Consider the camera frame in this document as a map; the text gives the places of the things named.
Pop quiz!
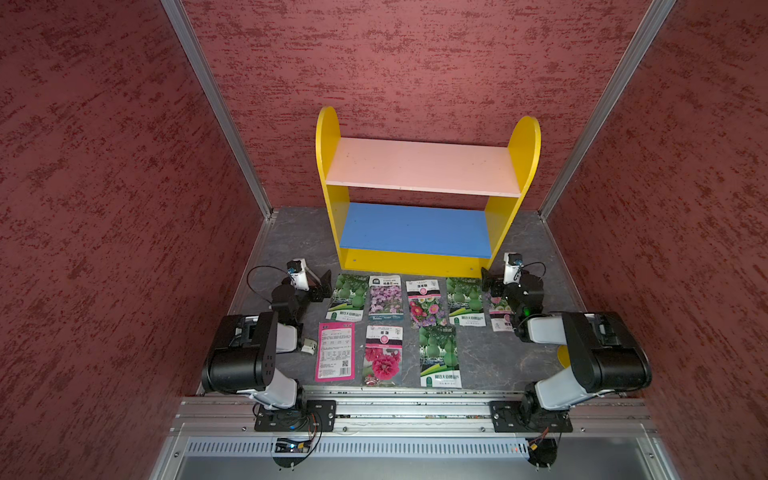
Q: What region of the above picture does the yellow pencil cup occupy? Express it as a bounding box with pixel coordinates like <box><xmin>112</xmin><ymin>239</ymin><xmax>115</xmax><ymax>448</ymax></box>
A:
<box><xmin>557</xmin><ymin>345</ymin><xmax>571</xmax><ymax>369</ymax></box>

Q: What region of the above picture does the purple flower seed bag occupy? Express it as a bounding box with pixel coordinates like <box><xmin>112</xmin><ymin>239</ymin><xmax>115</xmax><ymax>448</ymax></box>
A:
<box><xmin>368</xmin><ymin>275</ymin><xmax>404</xmax><ymax>322</ymax></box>

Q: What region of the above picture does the silver stapler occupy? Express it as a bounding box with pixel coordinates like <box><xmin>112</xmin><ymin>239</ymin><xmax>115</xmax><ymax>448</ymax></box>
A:
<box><xmin>300</xmin><ymin>338</ymin><xmax>318</xmax><ymax>355</ymax></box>

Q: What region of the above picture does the pink zinnia seed bag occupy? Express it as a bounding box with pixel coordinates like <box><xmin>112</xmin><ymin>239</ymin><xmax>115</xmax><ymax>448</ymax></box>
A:
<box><xmin>406</xmin><ymin>279</ymin><xmax>448</xmax><ymax>328</ymax></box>

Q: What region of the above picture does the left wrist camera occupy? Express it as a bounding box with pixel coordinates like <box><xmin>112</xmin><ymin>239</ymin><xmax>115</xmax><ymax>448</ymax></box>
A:
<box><xmin>286</xmin><ymin>258</ymin><xmax>321</xmax><ymax>292</ymax></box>

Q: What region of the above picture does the yellow wooden shelf unit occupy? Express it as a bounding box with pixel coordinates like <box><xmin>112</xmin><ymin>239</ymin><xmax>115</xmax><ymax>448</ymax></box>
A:
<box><xmin>315</xmin><ymin>106</ymin><xmax>542</xmax><ymax>278</ymax></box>

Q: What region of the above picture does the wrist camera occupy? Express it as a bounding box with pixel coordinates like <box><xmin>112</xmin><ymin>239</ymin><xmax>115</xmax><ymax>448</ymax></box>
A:
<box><xmin>503</xmin><ymin>252</ymin><xmax>524</xmax><ymax>285</ymax></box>
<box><xmin>286</xmin><ymin>258</ymin><xmax>321</xmax><ymax>292</ymax></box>

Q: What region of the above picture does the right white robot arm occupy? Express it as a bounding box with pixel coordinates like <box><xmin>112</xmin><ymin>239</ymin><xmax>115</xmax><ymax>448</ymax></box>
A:
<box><xmin>481</xmin><ymin>267</ymin><xmax>652</xmax><ymax>423</ymax></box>

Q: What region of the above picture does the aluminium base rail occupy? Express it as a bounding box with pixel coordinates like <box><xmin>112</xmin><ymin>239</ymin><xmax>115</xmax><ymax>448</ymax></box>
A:
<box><xmin>170</xmin><ymin>385</ymin><xmax>660</xmax><ymax>438</ymax></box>

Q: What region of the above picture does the red dahlia seed bag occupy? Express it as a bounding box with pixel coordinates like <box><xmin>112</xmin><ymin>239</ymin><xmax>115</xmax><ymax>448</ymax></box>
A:
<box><xmin>362</xmin><ymin>325</ymin><xmax>403</xmax><ymax>387</ymax></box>

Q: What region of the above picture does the green gourd bag shelf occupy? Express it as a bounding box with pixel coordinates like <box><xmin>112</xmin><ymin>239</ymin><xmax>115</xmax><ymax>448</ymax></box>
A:
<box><xmin>419</xmin><ymin>326</ymin><xmax>462</xmax><ymax>389</ymax></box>

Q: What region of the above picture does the pink back-side seed bag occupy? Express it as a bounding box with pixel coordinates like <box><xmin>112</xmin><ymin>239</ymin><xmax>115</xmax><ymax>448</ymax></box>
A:
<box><xmin>315</xmin><ymin>322</ymin><xmax>355</xmax><ymax>382</ymax></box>

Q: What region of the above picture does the right corner aluminium post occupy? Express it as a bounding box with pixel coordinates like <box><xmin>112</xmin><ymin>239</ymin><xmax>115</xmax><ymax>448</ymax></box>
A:
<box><xmin>539</xmin><ymin>0</ymin><xmax>676</xmax><ymax>223</ymax></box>

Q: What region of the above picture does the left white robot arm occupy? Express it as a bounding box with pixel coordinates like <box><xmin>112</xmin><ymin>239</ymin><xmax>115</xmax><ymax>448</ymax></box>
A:
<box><xmin>201</xmin><ymin>259</ymin><xmax>332</xmax><ymax>412</ymax></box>

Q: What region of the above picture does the mixed flower seed bag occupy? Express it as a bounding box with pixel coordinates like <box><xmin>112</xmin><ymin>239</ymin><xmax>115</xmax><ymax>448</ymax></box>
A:
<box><xmin>489</xmin><ymin>297</ymin><xmax>514</xmax><ymax>332</ymax></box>

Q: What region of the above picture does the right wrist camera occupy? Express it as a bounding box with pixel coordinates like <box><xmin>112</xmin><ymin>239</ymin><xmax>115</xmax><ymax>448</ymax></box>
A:
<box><xmin>503</xmin><ymin>252</ymin><xmax>524</xmax><ymax>285</ymax></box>

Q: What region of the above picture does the left corner aluminium post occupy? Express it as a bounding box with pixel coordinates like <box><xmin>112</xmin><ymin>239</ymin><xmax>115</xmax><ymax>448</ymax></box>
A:
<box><xmin>161</xmin><ymin>0</ymin><xmax>273</xmax><ymax>220</ymax></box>

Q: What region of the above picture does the large green gourd seed bag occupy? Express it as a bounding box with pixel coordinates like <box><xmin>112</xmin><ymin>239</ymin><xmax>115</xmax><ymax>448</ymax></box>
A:
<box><xmin>325</xmin><ymin>274</ymin><xmax>369</xmax><ymax>322</ymax></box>

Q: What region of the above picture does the corner aluminium post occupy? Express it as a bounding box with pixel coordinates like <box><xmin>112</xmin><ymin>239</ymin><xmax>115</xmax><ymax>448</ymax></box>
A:
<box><xmin>539</xmin><ymin>0</ymin><xmax>676</xmax><ymax>223</ymax></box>
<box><xmin>161</xmin><ymin>0</ymin><xmax>273</xmax><ymax>220</ymax></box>

